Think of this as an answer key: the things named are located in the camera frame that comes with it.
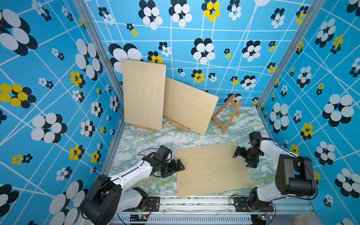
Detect right circuit board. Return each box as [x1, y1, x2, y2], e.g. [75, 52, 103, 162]
[251, 215, 267, 225]

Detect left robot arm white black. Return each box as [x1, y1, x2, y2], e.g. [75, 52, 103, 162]
[80, 145, 185, 225]

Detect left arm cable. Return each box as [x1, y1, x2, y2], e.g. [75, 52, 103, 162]
[81, 147, 161, 225]

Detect aluminium corner post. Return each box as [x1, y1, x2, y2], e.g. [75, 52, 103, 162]
[256, 0, 325, 111]
[74, 0, 124, 104]

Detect left circuit board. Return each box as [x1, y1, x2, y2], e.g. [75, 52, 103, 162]
[129, 214, 149, 223]

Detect wooden easel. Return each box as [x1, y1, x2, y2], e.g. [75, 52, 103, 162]
[211, 93, 242, 134]
[131, 124, 156, 134]
[168, 118, 190, 133]

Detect aluminium front rail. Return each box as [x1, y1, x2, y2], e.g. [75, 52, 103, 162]
[107, 195, 317, 225]

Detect left aluminium corner post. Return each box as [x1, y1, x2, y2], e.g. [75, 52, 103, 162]
[74, 0, 124, 104]

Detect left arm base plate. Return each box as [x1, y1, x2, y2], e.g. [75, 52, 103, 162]
[126, 196, 160, 212]

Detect right aluminium corner post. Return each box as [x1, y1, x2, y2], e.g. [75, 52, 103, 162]
[256, 0, 325, 111]

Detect pink object corner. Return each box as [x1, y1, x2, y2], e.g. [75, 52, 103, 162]
[293, 213, 322, 225]

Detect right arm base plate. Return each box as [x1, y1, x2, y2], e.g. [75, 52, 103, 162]
[232, 196, 275, 213]

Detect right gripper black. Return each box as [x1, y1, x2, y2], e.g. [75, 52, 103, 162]
[232, 146, 261, 167]

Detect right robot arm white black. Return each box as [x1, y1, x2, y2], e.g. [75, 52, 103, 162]
[233, 131, 318, 212]

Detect plywood board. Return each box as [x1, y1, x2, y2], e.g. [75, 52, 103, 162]
[163, 77, 218, 136]
[174, 142, 254, 197]
[122, 59, 167, 130]

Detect circuit board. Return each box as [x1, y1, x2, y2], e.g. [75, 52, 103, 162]
[129, 214, 149, 223]
[251, 215, 267, 225]

